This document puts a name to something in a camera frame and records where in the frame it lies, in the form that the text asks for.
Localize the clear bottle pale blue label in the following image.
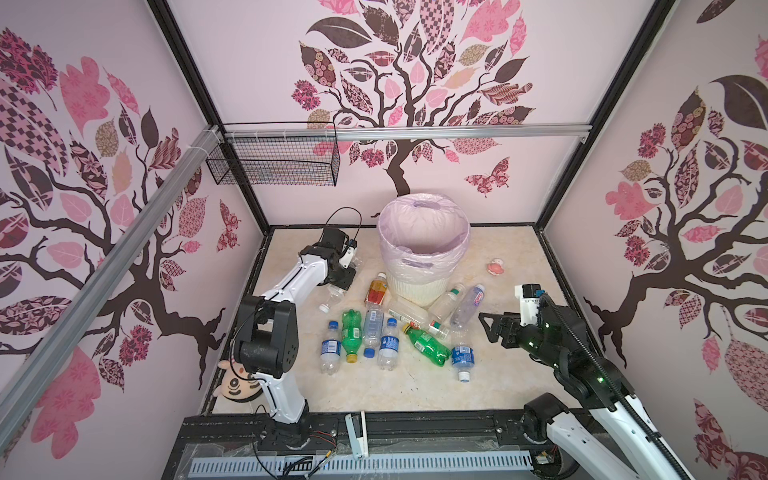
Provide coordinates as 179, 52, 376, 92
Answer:
362, 305, 384, 349

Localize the clear bottle green cap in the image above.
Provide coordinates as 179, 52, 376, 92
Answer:
428, 283, 466, 322

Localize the green bottle yellow cap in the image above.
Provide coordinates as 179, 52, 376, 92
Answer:
341, 309, 362, 364
403, 324, 451, 367

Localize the clear bottle red white label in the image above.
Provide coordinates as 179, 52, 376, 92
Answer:
318, 285, 346, 313

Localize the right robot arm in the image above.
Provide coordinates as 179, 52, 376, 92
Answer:
478, 293, 693, 479

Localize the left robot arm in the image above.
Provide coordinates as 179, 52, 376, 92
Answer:
229, 226, 357, 425

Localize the white woven waste bin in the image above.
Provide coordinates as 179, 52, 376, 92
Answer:
388, 276, 450, 307

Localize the pink plastic bin liner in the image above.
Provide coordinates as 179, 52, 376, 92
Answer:
377, 193, 471, 285

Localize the clear bottle purple label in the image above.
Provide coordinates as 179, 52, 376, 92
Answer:
449, 284, 485, 329

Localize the blue label bottle white cap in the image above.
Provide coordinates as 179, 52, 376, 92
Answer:
451, 340, 475, 383

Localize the red yellow label drink bottle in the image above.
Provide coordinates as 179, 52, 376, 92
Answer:
365, 272, 388, 308

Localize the green bottle yellow cap tilted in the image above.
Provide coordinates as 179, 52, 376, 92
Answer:
403, 324, 451, 367

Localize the pink white toy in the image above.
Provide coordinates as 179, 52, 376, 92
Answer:
486, 258, 505, 276

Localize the clear bottle green red label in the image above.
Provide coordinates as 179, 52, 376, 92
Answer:
387, 297, 450, 340

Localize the small blue label water bottle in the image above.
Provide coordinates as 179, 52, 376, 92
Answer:
377, 318, 400, 371

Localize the plush doll toy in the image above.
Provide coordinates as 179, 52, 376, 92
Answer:
213, 360, 263, 403

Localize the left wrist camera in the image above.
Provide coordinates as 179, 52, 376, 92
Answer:
339, 239, 357, 269

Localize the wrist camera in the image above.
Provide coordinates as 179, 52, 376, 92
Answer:
515, 283, 543, 326
339, 239, 357, 269

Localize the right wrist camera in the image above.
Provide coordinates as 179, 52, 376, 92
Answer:
515, 283, 543, 326

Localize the aluminium frame bar back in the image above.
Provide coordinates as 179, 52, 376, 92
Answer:
225, 123, 592, 141

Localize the aluminium frame bar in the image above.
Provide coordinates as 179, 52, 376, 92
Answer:
225, 123, 592, 141
1, 125, 220, 448

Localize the black wire basket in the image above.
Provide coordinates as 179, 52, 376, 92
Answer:
206, 120, 341, 187

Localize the white bracket on rail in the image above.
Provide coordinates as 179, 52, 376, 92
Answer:
344, 411, 369, 459

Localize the white cable duct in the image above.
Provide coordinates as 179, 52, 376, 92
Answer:
186, 451, 533, 479

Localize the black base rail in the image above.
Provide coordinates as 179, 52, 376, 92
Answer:
160, 407, 682, 480

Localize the aluminium frame bar left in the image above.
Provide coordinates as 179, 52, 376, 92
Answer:
1, 125, 220, 448

